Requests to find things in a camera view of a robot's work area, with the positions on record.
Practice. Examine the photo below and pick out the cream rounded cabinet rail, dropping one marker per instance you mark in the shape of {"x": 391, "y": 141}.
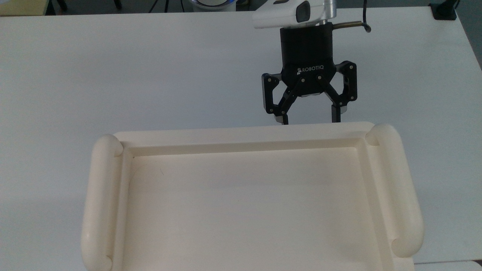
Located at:
{"x": 401, "y": 188}
{"x": 99, "y": 195}

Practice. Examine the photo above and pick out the black table clamp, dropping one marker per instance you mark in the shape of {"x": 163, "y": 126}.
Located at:
{"x": 443, "y": 11}

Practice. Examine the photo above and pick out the black chair leg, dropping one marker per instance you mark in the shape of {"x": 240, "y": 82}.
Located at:
{"x": 62, "y": 4}
{"x": 118, "y": 3}

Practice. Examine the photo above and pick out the black tripod legs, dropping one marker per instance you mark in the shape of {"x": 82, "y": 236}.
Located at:
{"x": 165, "y": 4}

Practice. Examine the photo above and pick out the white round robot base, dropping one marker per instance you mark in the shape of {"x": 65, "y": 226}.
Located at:
{"x": 212, "y": 4}

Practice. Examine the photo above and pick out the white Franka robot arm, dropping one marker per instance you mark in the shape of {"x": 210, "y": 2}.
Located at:
{"x": 278, "y": 13}

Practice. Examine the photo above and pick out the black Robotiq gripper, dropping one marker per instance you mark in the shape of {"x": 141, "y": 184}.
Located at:
{"x": 307, "y": 49}

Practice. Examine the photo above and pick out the cream plastic tray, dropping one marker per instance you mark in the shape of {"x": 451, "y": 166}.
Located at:
{"x": 244, "y": 207}

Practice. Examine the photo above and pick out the light wooden board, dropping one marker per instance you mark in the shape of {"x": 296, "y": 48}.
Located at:
{"x": 22, "y": 6}

